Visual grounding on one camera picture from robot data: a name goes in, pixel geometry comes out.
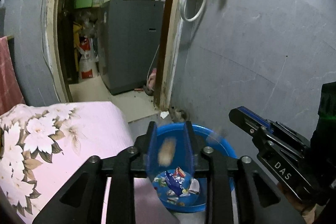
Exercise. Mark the right hand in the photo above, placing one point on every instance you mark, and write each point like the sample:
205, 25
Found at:
306, 211

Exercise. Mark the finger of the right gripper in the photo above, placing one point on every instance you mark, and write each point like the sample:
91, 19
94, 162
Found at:
249, 121

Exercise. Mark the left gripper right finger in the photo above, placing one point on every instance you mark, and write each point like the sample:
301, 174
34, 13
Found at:
196, 165

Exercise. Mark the blue snack wrapper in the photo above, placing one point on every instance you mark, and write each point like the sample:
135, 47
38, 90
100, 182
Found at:
174, 184

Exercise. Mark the red wrapper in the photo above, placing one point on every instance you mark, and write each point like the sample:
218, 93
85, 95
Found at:
179, 173

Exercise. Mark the green box on shelf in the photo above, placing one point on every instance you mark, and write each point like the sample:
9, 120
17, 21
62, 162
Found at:
82, 4

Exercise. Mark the red white sack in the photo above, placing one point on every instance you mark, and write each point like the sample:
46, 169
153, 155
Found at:
87, 61

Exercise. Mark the pink checked towel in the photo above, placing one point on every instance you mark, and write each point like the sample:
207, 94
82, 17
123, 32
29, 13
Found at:
10, 92

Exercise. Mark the pink floral tablecloth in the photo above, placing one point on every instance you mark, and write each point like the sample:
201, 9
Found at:
42, 147

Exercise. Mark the blue plastic basin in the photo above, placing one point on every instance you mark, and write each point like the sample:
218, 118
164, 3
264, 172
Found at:
171, 154

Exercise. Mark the grey washing machine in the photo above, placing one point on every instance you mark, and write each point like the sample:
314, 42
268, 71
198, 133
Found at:
128, 33

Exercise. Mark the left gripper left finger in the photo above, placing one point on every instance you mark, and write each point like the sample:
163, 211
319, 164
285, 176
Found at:
146, 163

